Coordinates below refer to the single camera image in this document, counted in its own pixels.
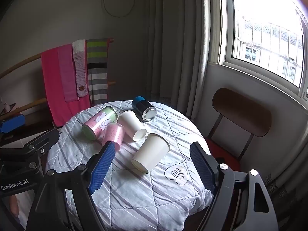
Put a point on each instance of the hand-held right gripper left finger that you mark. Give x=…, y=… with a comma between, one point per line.
x=101, y=170

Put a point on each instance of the wooden towel rack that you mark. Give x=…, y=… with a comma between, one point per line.
x=24, y=61

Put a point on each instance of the hot pink towel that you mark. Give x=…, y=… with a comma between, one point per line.
x=51, y=84

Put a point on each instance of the white and pink knitted cloth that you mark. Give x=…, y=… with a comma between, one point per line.
x=80, y=72

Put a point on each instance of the grey curtain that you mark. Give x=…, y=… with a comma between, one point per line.
x=173, y=53

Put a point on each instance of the striped quilted table cover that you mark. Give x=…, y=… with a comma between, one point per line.
x=149, y=197

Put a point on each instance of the pink and green can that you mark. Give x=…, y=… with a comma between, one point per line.
x=99, y=122

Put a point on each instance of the person's left hand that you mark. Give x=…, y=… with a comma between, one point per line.
x=14, y=205

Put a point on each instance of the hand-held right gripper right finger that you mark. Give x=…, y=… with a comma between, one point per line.
x=202, y=168

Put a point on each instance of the wooden chair with red seat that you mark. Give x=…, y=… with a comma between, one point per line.
x=240, y=110

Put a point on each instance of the window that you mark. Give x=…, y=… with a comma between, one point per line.
x=264, y=28

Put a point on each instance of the white paper cup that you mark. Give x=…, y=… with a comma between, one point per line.
x=131, y=124
x=151, y=152

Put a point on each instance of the dark patterned curtain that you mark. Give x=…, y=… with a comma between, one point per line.
x=288, y=197

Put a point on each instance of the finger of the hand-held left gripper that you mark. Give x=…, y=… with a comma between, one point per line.
x=43, y=140
x=12, y=124

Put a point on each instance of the grey and green striped towel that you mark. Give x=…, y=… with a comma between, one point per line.
x=97, y=77

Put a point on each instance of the pink plastic cup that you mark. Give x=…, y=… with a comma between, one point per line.
x=114, y=133

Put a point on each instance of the light pink towel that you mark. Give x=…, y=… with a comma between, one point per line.
x=66, y=74

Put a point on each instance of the black can with blue lid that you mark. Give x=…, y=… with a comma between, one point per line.
x=142, y=108

